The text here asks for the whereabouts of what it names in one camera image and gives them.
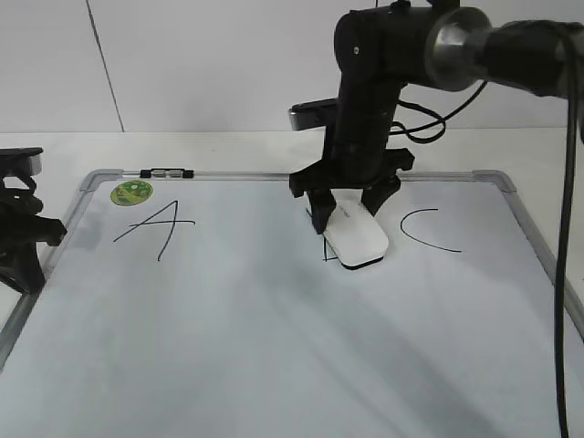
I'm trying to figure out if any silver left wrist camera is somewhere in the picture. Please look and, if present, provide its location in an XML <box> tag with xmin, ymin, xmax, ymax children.
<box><xmin>1</xmin><ymin>147</ymin><xmax>43</xmax><ymax>177</ymax></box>

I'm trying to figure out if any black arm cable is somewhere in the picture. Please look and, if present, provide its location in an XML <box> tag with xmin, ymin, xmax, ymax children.
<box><xmin>387</xmin><ymin>22</ymin><xmax>584</xmax><ymax>438</ymax></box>

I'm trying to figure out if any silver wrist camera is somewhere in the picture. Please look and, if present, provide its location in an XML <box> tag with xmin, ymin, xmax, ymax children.
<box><xmin>288</xmin><ymin>99</ymin><xmax>338</xmax><ymax>131</ymax></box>
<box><xmin>1</xmin><ymin>147</ymin><xmax>43</xmax><ymax>177</ymax></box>

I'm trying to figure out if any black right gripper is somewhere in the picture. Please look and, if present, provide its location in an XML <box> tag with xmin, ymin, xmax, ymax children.
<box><xmin>289</xmin><ymin>76</ymin><xmax>414</xmax><ymax>235</ymax></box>

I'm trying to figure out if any white board with grey frame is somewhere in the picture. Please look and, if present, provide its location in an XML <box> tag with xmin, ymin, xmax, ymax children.
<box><xmin>1</xmin><ymin>170</ymin><xmax>559</xmax><ymax>437</ymax></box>

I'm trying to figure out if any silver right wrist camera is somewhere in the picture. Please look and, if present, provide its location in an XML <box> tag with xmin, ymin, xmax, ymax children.
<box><xmin>288</xmin><ymin>99</ymin><xmax>338</xmax><ymax>131</ymax></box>

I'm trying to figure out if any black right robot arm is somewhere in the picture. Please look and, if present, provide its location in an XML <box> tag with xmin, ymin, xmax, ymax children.
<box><xmin>289</xmin><ymin>1</ymin><xmax>583</xmax><ymax>233</ymax></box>

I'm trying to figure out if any black silver board clip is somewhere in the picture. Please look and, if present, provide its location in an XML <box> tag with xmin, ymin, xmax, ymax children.
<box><xmin>140</xmin><ymin>168</ymin><xmax>194</xmax><ymax>180</ymax></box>

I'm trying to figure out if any white whiteboard eraser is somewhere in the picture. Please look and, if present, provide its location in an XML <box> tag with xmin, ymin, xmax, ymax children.
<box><xmin>322</xmin><ymin>190</ymin><xmax>390</xmax><ymax>270</ymax></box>

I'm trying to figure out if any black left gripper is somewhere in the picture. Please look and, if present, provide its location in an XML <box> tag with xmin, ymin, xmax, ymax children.
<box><xmin>1</xmin><ymin>172</ymin><xmax>68</xmax><ymax>295</ymax></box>

